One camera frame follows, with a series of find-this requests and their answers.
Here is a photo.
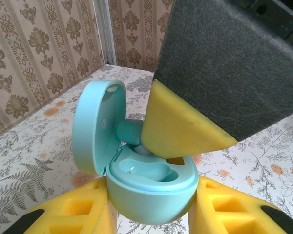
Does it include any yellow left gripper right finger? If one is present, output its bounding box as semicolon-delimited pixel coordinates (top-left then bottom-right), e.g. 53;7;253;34
187;175;293;234

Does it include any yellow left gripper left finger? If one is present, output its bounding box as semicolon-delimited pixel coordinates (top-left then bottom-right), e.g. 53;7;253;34
2;177;118;234

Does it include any teal earbud charging case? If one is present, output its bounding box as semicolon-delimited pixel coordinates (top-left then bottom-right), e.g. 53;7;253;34
72;80;200;225

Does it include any teal earbud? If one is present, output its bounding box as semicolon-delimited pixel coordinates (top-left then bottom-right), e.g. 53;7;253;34
116;119;153;156

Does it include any aluminium frame post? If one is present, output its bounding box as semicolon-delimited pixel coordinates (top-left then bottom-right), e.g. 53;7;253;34
94;0;117;66

